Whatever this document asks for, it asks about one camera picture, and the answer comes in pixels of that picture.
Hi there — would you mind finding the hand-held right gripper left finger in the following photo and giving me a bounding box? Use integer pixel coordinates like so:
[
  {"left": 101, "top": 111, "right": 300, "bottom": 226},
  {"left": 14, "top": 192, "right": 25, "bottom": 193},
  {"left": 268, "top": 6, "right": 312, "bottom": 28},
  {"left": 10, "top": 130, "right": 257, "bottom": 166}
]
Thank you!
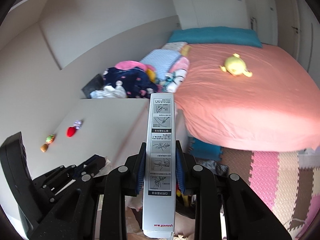
[{"left": 27, "top": 142, "right": 148, "bottom": 240}]

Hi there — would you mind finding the navy patterned garment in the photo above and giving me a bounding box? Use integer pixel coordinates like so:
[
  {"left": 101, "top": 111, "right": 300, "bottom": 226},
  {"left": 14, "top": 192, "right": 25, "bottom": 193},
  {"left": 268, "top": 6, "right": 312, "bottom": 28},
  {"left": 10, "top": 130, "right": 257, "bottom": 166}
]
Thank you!
[{"left": 102, "top": 66, "right": 158, "bottom": 98}]

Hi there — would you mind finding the dark fuzzy cloth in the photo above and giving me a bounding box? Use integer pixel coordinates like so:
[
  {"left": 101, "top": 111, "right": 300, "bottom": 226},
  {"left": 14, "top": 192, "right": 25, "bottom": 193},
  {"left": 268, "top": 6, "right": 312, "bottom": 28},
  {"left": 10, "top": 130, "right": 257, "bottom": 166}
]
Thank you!
[{"left": 197, "top": 159, "right": 229, "bottom": 178}]

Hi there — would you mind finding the bed with pink sheet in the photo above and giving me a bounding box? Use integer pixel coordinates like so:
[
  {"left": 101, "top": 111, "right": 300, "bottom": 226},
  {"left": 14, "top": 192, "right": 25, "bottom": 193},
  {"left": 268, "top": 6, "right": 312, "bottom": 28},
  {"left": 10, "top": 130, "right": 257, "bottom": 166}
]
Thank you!
[{"left": 174, "top": 42, "right": 320, "bottom": 152}]

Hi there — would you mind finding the white cabinet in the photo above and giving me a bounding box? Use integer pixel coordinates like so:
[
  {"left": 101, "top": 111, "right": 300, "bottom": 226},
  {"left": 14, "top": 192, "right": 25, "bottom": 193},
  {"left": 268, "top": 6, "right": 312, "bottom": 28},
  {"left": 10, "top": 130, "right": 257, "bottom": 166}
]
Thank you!
[{"left": 0, "top": 97, "right": 182, "bottom": 230}]

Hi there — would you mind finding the teal pillow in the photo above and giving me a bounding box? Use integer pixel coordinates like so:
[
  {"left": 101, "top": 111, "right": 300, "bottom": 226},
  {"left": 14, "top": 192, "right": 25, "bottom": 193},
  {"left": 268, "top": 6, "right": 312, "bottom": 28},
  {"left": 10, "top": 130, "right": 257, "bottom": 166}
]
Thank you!
[{"left": 167, "top": 26, "right": 263, "bottom": 48}]

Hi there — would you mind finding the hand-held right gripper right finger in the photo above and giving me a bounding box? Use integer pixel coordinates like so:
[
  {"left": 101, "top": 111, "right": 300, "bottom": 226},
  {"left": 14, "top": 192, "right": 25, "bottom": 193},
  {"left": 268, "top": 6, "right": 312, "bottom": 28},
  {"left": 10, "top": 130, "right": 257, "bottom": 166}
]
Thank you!
[{"left": 175, "top": 140, "right": 293, "bottom": 240}]

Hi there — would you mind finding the foam puzzle floor mat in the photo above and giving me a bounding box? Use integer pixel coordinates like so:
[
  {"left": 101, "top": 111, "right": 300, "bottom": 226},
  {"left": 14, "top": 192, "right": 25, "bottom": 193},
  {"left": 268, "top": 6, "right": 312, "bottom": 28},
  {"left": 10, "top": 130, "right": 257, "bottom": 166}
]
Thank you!
[{"left": 187, "top": 137, "right": 320, "bottom": 238}]

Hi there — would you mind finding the white floor cable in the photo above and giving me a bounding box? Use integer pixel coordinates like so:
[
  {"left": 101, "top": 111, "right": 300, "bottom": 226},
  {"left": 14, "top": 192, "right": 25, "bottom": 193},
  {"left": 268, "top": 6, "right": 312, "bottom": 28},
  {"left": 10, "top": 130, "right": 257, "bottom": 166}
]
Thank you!
[{"left": 287, "top": 214, "right": 308, "bottom": 231}]

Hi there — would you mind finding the white rolled cloth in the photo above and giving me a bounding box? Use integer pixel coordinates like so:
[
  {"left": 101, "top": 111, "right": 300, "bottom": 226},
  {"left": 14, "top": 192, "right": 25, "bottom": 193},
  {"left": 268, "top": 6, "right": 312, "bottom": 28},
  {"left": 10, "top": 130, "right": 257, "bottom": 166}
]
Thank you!
[{"left": 164, "top": 69, "right": 188, "bottom": 93}]

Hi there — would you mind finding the pink cloth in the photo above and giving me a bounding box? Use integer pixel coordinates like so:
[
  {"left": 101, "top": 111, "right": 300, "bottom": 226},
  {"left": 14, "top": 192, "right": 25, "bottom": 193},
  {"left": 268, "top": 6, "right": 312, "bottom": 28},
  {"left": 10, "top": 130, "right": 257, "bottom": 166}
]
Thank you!
[{"left": 115, "top": 60, "right": 155, "bottom": 72}]

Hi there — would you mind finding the white door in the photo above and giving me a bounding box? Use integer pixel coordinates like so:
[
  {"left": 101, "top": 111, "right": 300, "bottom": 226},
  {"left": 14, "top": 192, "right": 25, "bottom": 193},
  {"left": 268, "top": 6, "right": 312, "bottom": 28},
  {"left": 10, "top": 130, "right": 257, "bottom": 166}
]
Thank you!
[{"left": 287, "top": 0, "right": 313, "bottom": 72}]

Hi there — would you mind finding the light blue blanket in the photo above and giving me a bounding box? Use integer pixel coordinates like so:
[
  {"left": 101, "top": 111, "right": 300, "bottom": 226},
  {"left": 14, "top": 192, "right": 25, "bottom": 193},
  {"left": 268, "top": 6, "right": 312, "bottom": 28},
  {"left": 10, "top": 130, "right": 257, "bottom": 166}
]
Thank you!
[{"left": 139, "top": 48, "right": 182, "bottom": 80}]

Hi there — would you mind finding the pink folded blanket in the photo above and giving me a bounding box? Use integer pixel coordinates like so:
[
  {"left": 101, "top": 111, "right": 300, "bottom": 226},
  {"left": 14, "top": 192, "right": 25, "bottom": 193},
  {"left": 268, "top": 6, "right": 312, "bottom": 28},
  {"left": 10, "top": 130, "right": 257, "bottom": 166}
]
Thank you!
[{"left": 169, "top": 57, "right": 190, "bottom": 76}]

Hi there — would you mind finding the white and grey carton box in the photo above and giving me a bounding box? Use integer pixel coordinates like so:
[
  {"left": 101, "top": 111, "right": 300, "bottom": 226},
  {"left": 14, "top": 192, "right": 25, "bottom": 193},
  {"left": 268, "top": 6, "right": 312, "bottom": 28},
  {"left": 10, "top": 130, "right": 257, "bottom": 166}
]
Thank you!
[{"left": 141, "top": 92, "right": 177, "bottom": 239}]

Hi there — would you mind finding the yellow plush toy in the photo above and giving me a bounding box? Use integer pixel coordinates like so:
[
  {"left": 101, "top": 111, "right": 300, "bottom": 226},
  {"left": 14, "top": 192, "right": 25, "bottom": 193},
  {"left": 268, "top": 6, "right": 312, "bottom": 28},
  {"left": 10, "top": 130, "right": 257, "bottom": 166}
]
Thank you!
[{"left": 219, "top": 53, "right": 253, "bottom": 77}]

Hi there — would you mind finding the white patterned pillow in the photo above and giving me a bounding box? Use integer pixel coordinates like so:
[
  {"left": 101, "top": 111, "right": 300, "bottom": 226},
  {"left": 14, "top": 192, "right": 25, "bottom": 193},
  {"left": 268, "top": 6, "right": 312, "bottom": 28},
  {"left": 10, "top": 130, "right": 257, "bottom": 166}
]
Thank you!
[{"left": 161, "top": 42, "right": 188, "bottom": 53}]

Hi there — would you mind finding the white crumpled cloth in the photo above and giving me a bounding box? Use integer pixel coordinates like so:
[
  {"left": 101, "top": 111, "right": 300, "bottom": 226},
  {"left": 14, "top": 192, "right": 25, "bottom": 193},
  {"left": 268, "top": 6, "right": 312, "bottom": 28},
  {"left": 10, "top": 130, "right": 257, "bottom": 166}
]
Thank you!
[{"left": 90, "top": 85, "right": 127, "bottom": 99}]

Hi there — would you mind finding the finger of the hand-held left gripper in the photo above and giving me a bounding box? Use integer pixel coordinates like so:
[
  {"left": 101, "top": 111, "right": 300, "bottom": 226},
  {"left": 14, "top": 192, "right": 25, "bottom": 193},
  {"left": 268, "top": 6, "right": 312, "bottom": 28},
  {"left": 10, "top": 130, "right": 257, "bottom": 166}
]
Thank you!
[{"left": 74, "top": 155, "right": 107, "bottom": 178}]

